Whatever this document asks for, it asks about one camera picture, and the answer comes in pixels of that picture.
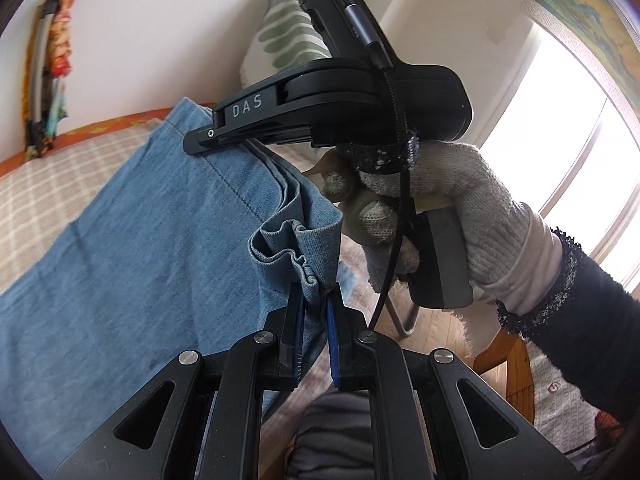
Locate blue denim jeans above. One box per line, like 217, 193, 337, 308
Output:
1, 100, 354, 479

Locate right forearm dark sleeve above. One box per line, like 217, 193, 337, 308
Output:
480, 217, 639, 424

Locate right hand white glove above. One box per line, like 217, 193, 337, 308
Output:
306, 141, 563, 315

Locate green leaf pattern pillow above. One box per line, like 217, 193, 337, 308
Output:
240, 0, 331, 88

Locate wooden stool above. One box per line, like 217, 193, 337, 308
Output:
472, 330, 535, 424

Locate window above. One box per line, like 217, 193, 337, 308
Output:
482, 26, 639, 294

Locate orange floral mattress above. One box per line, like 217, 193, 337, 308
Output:
0, 107, 172, 178

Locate plaid bed cover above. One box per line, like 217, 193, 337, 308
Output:
1, 119, 330, 479

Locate orange floral cloth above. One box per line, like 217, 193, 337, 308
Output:
42, 0, 75, 156

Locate folded silver tripod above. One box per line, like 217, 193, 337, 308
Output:
23, 0, 61, 160

